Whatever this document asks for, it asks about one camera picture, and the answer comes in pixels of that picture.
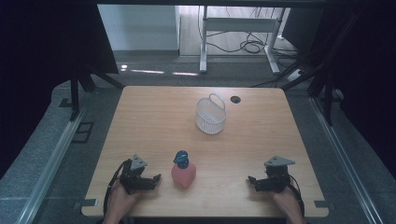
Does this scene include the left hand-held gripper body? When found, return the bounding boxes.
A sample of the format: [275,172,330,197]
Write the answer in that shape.
[119,154,149,196]

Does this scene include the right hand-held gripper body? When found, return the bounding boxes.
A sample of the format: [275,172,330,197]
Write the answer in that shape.
[262,155,297,194]

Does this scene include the pink bottle with blue cap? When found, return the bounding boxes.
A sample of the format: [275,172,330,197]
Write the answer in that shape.
[170,149,197,189]

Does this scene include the white plastic basket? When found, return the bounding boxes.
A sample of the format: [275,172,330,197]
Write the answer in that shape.
[195,92,228,135]

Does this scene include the person's left hand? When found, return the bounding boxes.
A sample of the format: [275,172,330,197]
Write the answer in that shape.
[104,180,142,224]

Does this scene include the person's right hand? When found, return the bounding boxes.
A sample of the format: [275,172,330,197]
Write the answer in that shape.
[268,186,308,224]

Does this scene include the black metal stand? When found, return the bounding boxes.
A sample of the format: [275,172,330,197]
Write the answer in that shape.
[58,69,125,122]
[250,13,362,127]

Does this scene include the white power strip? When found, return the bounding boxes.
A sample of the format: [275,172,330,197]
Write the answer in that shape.
[286,68,304,83]

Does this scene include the black curtain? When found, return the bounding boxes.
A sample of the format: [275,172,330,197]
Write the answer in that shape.
[281,6,396,180]
[0,0,120,180]

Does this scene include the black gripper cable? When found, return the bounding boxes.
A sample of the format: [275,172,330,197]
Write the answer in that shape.
[287,174,306,218]
[103,159,133,217]

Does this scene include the aluminium rail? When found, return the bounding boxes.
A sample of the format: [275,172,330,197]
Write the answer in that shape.
[309,96,386,224]
[13,108,86,224]

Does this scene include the black floor cables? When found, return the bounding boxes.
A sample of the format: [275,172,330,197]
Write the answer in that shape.
[205,29,302,68]

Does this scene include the white desk frame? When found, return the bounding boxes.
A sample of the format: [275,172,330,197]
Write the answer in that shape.
[199,5,287,76]

